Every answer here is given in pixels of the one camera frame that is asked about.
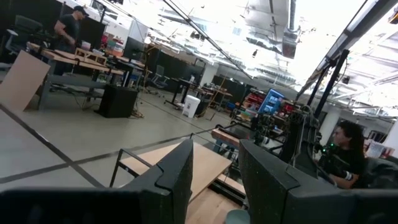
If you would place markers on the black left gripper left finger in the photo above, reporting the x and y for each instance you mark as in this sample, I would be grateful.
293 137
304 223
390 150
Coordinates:
168 186

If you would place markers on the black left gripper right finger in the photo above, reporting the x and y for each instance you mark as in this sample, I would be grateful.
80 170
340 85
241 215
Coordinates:
270 193

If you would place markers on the teal plate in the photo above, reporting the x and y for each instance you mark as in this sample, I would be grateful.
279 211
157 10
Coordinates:
237 217

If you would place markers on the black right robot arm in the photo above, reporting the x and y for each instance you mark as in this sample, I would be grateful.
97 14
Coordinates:
298 146

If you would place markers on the white trash bin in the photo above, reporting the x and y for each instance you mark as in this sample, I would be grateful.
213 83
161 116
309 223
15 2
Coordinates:
191 107

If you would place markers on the person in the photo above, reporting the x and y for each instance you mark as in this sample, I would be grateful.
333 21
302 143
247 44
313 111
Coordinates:
348 161
70 29

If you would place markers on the blue lit monitor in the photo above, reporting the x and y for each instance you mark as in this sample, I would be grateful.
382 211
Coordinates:
271 102

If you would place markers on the black floor speaker box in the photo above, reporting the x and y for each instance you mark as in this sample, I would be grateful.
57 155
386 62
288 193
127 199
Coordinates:
118 101

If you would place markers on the black desk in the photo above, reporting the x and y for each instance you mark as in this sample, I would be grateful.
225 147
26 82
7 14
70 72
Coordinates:
183 82

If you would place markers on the black office chair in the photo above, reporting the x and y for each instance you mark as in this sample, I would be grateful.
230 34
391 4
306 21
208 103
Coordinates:
382 174
25 28

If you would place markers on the black monitor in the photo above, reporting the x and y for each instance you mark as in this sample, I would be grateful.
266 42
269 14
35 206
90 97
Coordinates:
133 48

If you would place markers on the wooden crate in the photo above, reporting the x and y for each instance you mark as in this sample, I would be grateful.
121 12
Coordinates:
90 56

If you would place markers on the wooden workbench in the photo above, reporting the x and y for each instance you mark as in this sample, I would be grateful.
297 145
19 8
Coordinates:
62 57

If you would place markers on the cardboard panel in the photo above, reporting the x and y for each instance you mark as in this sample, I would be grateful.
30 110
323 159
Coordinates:
21 82

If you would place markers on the overhead LED light bar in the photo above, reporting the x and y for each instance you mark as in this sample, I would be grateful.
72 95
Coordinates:
351 31

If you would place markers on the wooden shelf with black frame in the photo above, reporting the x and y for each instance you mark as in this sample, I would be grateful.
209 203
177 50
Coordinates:
205 165

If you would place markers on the black rig frame post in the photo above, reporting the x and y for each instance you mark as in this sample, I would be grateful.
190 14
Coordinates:
332 79
317 87

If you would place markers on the black partition wall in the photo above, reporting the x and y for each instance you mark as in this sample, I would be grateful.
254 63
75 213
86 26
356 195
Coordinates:
174 67
93 31

